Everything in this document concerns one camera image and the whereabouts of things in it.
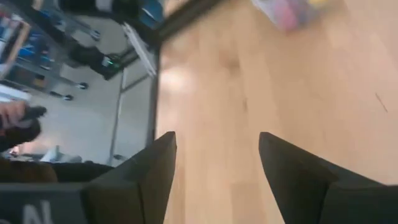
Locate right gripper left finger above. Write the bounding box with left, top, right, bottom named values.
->
left=81, top=131, right=178, bottom=224

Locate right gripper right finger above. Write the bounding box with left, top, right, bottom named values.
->
left=258, top=131, right=398, bottom=224

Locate clear plastic tupperware container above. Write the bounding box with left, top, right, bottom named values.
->
left=251, top=0, right=332, bottom=32

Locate silver table leg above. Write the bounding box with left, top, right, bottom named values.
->
left=106, top=67, right=152, bottom=166

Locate black handheld device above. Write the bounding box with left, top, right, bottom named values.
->
left=20, top=105, right=48, bottom=122

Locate black device with green light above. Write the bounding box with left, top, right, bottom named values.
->
left=68, top=42, right=127, bottom=81

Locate metal wheeled shelf cart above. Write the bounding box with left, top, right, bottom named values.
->
left=0, top=0, right=102, bottom=102

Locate silver metal bracket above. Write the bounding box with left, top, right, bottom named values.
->
left=122, top=22, right=157, bottom=78

